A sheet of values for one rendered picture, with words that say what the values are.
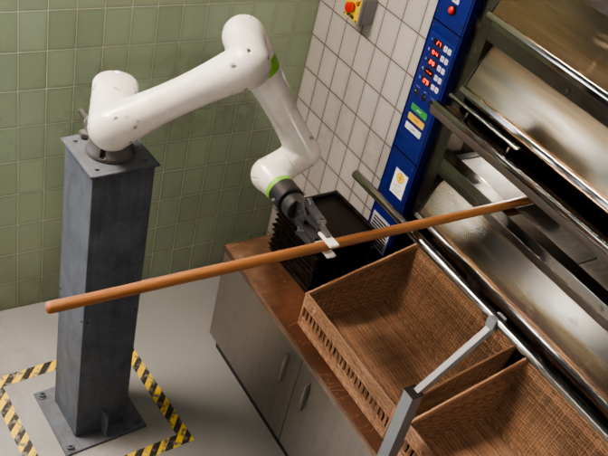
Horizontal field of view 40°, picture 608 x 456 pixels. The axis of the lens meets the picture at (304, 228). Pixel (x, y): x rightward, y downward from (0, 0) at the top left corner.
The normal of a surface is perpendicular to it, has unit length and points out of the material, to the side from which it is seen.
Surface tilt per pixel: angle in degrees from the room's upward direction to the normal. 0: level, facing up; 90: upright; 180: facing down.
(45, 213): 90
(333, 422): 90
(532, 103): 70
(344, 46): 90
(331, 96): 90
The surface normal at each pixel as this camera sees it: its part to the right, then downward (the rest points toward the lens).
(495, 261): -0.72, -0.11
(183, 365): 0.21, -0.78
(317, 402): -0.84, 0.18
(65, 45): 0.51, 0.60
